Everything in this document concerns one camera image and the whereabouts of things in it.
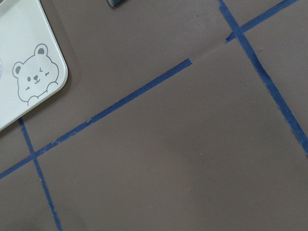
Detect cream bear tray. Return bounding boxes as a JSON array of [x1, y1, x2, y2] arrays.
[[0, 0, 68, 129]]

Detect grey folded cloth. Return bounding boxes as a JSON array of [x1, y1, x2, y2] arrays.
[[107, 0, 125, 7]]

